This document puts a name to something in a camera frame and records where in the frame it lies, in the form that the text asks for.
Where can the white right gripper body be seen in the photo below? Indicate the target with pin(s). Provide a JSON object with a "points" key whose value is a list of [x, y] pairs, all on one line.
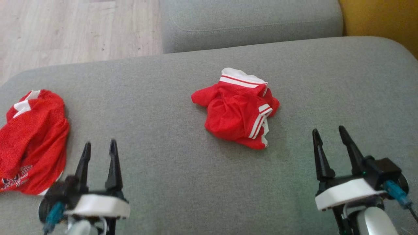
{"points": [[346, 194]]}

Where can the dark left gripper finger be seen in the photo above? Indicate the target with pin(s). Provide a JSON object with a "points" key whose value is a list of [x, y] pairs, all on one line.
{"points": [[83, 169], [114, 173]]}

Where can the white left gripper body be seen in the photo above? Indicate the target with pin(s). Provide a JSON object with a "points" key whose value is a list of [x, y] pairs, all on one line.
{"points": [[98, 205]]}

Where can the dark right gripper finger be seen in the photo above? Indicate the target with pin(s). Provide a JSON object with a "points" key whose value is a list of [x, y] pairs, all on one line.
{"points": [[352, 153], [321, 160]]}

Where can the red printed shorts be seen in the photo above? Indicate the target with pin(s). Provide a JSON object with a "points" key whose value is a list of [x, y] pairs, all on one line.
{"points": [[32, 143]]}

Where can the red shirt with white sleeves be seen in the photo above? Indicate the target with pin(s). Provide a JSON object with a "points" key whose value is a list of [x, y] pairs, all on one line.
{"points": [[236, 111]]}

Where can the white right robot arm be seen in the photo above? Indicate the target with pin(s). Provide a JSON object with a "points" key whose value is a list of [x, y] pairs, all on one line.
{"points": [[375, 223]]}

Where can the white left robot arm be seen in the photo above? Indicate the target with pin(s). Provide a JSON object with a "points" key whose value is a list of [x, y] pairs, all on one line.
{"points": [[80, 228]]}

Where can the grey sofa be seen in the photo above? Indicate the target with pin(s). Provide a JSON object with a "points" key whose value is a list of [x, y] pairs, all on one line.
{"points": [[163, 130]]}

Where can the yellow sofa cushion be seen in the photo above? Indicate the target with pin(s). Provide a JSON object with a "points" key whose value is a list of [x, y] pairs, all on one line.
{"points": [[382, 23]]}

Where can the small grey sofa cushion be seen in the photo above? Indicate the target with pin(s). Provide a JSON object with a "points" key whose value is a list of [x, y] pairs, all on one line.
{"points": [[248, 19]]}

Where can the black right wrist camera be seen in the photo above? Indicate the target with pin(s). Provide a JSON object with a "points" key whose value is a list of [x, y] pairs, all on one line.
{"points": [[385, 173]]}

